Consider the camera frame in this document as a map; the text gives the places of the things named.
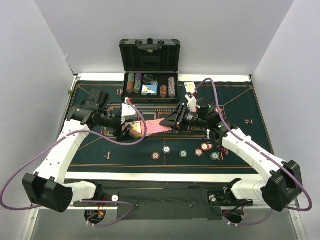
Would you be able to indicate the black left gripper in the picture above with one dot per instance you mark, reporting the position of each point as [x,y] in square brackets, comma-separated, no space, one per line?
[119,128]

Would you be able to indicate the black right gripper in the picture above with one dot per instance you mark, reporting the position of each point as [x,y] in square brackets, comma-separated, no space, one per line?
[180,116]

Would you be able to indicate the red playing card deck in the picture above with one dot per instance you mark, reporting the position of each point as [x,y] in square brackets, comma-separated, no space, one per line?
[152,127]

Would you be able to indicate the blue poker chip stack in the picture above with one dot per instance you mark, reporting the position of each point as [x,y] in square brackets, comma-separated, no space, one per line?
[166,149]

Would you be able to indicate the green poker chip stack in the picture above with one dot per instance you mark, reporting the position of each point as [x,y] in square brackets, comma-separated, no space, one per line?
[183,154]

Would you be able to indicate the face-up card seat one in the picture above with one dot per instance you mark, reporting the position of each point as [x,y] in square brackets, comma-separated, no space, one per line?
[190,87]

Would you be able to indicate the red poker chip stack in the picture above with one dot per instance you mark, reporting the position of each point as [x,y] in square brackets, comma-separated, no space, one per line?
[155,156]

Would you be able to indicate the red triangular dealer button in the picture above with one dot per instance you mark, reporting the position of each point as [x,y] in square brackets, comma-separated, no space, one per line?
[223,150]

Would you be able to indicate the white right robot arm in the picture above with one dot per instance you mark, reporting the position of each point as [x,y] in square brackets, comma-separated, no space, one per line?
[281,181]

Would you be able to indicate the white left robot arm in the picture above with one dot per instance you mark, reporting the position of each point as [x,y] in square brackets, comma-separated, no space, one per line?
[46,187]

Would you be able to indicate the orange chips in case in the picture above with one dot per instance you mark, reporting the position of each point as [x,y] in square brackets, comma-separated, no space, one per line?
[163,91]

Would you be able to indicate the lilac chips in case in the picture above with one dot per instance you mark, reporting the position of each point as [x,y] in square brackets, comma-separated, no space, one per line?
[171,87]

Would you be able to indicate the blue card box in case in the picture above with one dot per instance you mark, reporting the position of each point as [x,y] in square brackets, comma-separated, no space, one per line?
[149,90]

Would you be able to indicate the black round button in case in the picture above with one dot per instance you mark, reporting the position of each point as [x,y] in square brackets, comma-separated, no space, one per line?
[148,78]

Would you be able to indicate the purple green chips in case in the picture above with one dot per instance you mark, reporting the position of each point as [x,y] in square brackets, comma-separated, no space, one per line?
[137,82]

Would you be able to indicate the green red chips in case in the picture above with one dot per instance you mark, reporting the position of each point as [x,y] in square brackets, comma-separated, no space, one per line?
[130,83]

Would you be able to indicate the black poker chip case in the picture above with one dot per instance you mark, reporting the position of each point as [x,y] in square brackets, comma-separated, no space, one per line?
[158,57]

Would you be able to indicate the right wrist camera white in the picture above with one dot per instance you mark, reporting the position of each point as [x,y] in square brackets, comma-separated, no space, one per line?
[191,102]

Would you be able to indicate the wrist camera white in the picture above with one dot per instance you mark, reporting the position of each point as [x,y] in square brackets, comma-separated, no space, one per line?
[128,113]
[191,102]

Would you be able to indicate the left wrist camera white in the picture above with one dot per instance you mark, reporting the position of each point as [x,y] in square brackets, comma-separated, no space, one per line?
[128,113]

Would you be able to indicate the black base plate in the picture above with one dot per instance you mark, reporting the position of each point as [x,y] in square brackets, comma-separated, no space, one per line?
[146,200]

